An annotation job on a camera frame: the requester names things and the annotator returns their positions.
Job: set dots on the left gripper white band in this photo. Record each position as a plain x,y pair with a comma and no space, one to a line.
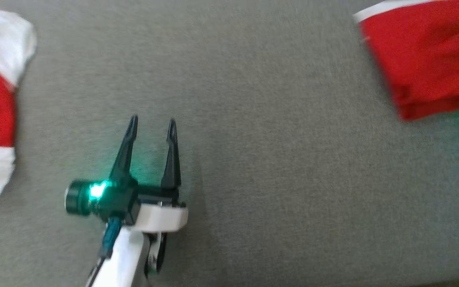
157,215

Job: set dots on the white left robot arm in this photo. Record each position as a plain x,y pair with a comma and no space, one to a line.
122,259

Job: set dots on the red shorts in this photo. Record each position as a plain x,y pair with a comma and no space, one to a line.
428,59

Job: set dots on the grey fabric sofa seat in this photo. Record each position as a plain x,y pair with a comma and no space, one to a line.
277,167

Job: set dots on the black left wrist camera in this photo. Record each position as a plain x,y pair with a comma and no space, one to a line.
79,198

